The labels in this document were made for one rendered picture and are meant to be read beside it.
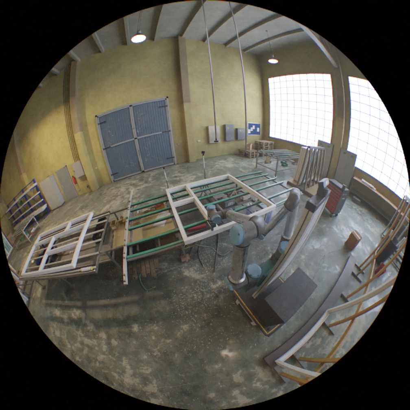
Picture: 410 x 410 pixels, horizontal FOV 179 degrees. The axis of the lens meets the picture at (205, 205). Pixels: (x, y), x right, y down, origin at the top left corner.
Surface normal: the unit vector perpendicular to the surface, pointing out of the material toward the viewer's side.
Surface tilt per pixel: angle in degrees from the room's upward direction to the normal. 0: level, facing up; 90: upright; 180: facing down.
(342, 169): 90
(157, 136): 90
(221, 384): 0
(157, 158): 90
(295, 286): 0
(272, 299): 0
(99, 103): 90
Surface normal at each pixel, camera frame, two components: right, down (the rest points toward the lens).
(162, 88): 0.39, 0.51
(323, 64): -0.92, 0.28
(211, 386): -0.07, -0.82
